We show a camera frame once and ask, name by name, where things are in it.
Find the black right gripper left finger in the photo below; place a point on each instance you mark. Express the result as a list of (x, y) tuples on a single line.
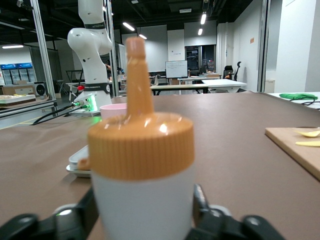
[(50, 227)]

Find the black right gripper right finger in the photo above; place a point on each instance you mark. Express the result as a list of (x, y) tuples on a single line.
[(220, 227)]

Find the translucent sauce bottle orange cap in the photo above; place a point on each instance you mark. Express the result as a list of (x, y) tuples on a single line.
[(140, 150)]

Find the pink plastic cup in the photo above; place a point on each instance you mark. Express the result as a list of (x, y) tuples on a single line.
[(112, 111)]

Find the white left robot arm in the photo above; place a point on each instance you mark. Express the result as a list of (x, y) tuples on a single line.
[(87, 50)]

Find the silver digital kitchen scale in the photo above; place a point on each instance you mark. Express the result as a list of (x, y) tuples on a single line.
[(75, 156)]

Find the wooden cutting board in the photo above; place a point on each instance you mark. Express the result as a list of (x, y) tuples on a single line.
[(287, 142)]

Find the yellow plastic knife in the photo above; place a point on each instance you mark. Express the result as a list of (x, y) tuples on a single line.
[(310, 143)]

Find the yellow plastic fork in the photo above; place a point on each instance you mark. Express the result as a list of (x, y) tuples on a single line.
[(311, 134)]

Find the tray with food items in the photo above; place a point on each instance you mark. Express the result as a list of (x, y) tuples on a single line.
[(15, 100)]

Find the white box appliance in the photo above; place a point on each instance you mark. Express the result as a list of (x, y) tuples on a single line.
[(40, 88)]

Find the white side table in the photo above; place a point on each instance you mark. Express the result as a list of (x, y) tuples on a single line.
[(282, 102)]

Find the red knob at left base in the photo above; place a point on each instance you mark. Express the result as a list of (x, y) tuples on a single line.
[(80, 87)]

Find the white office table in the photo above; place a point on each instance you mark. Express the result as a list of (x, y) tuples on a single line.
[(225, 83)]

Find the dark office table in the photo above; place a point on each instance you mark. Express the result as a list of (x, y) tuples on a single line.
[(180, 87)]

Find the green cloth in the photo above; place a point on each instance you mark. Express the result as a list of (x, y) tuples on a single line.
[(297, 96)]

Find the blue topped display fridges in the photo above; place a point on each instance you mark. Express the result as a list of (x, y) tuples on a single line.
[(15, 75)]

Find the whiteboard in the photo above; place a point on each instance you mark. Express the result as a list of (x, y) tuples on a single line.
[(176, 68)]

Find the metal door pillar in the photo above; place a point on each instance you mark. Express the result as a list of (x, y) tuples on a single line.
[(263, 50)]

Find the ceiling strip light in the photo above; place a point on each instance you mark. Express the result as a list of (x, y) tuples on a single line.
[(142, 36), (128, 26), (200, 31), (203, 19), (12, 46)]

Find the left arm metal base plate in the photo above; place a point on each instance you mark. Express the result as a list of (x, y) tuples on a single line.
[(82, 113)]

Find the aluminium frame rail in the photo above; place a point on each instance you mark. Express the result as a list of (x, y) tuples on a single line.
[(25, 107)]

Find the aluminium frame post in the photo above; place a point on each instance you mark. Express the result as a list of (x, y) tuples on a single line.
[(113, 62), (42, 50)]

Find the orange wall sign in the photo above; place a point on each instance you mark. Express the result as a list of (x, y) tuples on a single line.
[(252, 40)]

